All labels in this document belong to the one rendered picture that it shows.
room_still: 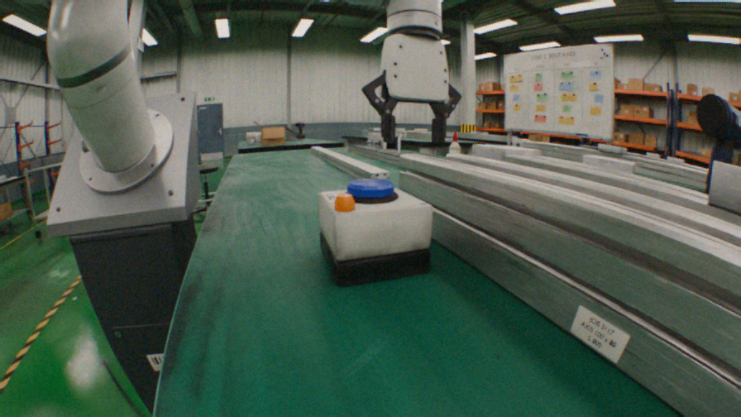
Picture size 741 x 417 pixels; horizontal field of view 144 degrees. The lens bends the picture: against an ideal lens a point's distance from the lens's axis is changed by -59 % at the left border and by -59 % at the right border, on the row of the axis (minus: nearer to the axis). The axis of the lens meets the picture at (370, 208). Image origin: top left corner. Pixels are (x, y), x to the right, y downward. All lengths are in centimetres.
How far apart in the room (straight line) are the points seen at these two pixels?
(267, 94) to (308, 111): 174
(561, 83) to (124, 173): 355
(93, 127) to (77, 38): 13
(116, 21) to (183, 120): 25
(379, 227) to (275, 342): 11
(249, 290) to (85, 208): 37
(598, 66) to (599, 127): 63
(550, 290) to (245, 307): 21
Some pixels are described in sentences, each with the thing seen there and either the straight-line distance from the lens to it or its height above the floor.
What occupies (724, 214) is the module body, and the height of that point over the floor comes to 86.
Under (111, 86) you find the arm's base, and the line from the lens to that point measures 43.
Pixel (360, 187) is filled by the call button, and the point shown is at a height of 85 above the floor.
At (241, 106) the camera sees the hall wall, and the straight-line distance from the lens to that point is 1141.
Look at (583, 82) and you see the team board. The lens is 344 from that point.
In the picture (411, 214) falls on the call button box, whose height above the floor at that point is 83.
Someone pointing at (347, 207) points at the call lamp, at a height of 84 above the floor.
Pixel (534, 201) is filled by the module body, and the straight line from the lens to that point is 21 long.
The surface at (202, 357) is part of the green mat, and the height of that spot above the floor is 78.
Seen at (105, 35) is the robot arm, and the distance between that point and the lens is 41.
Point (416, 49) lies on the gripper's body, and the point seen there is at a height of 102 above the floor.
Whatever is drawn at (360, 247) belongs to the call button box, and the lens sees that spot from 22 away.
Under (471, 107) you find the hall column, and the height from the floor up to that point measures 160.
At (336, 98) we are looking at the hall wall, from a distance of 1200.
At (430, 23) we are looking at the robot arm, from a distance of 45.
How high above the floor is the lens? 90
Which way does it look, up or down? 15 degrees down
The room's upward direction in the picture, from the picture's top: straight up
